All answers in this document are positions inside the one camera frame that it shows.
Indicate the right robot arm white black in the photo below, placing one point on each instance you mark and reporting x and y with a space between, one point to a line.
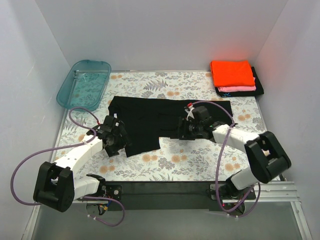
267 158

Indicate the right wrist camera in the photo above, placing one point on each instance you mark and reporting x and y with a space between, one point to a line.
189 110

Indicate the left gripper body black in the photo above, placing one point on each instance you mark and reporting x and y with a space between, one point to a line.
119 139

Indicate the teal transparent plastic bin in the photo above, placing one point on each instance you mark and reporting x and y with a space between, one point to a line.
84 85

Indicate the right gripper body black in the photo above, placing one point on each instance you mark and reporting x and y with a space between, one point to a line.
183 130

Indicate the black folded t-shirt with logo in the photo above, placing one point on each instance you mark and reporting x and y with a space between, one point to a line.
259 89

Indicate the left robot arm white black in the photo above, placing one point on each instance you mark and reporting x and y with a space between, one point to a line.
68 165

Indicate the pink folded t-shirt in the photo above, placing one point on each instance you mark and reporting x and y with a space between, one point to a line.
232 89

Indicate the aluminium frame rail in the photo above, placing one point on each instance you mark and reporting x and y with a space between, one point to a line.
272 190

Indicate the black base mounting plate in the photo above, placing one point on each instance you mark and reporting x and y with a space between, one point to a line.
162 195

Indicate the orange folded t-shirt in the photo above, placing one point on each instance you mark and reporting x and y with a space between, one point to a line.
232 73

